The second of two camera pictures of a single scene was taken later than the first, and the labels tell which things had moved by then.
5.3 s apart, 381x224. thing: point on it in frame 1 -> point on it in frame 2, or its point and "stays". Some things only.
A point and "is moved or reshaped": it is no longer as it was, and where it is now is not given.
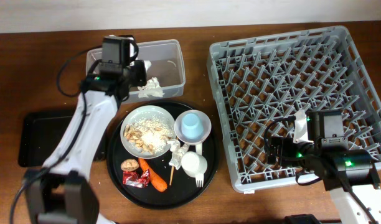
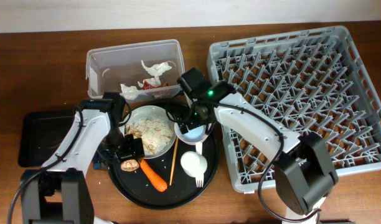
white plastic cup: (193, 164) stays
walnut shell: (129, 165) stays
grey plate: (145, 130) stays
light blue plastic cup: (192, 127) stays
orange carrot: (155, 180) stays
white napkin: (177, 150) -> (156, 70)
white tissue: (152, 88) is moved or reshaped
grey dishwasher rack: (256, 79) stays
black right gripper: (286, 145) -> (190, 124)
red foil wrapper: (132, 178) -> (145, 86)
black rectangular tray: (42, 134) stays
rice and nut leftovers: (149, 134) stays
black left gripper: (140, 78) -> (134, 150)
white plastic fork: (199, 180) stays
